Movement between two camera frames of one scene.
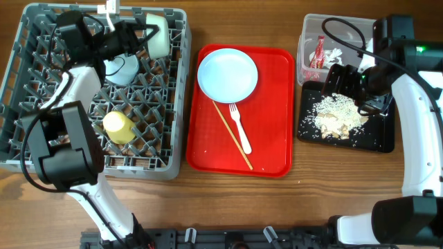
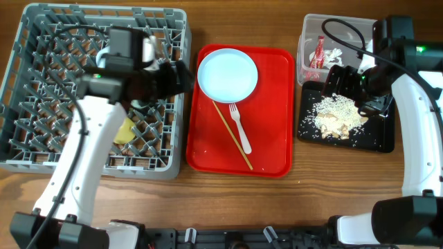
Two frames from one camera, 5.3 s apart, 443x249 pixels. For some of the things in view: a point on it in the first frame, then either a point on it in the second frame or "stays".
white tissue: x=331 y=57 stays
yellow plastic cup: x=120 y=128 stays
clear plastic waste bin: x=325 y=40 stays
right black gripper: x=347 y=73 stays
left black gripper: x=129 y=37 → x=167 y=72
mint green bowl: x=159 y=45 → x=135 y=103
